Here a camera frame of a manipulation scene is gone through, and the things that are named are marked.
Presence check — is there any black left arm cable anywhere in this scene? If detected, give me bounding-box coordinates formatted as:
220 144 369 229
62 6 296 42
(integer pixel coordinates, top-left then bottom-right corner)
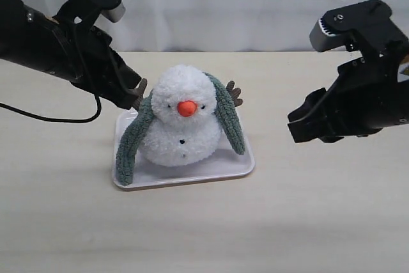
0 26 102 123

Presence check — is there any white rectangular tray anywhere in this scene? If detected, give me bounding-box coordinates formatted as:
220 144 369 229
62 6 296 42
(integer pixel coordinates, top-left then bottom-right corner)
112 115 255 191

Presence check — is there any green knitted scarf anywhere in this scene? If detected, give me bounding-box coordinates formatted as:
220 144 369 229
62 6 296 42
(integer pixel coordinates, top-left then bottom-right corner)
114 71 247 188

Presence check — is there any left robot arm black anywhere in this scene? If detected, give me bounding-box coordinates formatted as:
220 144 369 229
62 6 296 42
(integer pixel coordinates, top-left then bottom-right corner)
1 0 147 109

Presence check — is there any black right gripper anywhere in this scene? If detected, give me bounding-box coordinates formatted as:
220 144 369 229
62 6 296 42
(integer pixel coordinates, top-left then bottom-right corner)
288 54 408 143

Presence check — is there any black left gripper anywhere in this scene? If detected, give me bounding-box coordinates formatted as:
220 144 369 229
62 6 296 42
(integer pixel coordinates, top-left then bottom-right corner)
73 26 142 109

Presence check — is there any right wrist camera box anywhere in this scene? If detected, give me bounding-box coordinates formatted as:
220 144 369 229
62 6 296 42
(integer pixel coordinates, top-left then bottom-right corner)
309 0 408 59

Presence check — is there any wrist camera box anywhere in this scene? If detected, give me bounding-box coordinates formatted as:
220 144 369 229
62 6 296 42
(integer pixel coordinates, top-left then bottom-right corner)
54 0 126 25
309 0 408 59

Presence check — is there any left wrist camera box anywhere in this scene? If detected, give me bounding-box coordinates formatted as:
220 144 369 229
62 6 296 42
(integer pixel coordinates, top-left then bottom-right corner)
54 0 126 25

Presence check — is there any white plush snowman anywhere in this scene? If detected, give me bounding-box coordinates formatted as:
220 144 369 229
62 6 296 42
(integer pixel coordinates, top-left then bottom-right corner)
132 64 242 168

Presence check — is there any right robot arm black grey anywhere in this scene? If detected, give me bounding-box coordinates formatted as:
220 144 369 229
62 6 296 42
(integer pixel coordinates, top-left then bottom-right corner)
288 32 408 143

